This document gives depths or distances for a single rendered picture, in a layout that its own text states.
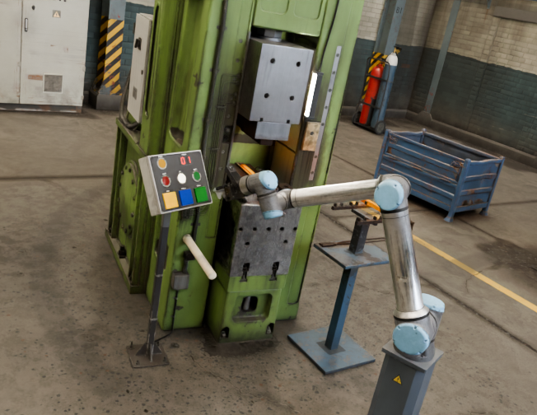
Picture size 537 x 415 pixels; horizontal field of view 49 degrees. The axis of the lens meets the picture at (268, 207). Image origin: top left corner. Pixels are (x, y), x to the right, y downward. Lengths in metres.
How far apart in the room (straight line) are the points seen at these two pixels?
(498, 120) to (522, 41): 1.38
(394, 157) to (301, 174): 3.72
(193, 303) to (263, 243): 0.60
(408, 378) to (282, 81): 1.59
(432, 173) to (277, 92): 3.96
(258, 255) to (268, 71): 1.04
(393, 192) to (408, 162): 4.66
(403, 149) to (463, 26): 5.38
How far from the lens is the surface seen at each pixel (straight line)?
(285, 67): 3.15
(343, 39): 3.45
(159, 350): 3.48
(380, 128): 10.53
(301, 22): 3.31
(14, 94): 8.20
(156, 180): 2.83
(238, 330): 3.63
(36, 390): 3.25
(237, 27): 3.16
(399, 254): 2.48
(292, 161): 3.52
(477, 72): 11.79
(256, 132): 3.17
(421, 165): 6.98
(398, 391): 2.90
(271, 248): 3.41
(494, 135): 11.48
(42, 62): 8.19
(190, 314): 3.69
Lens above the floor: 2.03
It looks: 20 degrees down
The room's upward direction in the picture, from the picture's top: 11 degrees clockwise
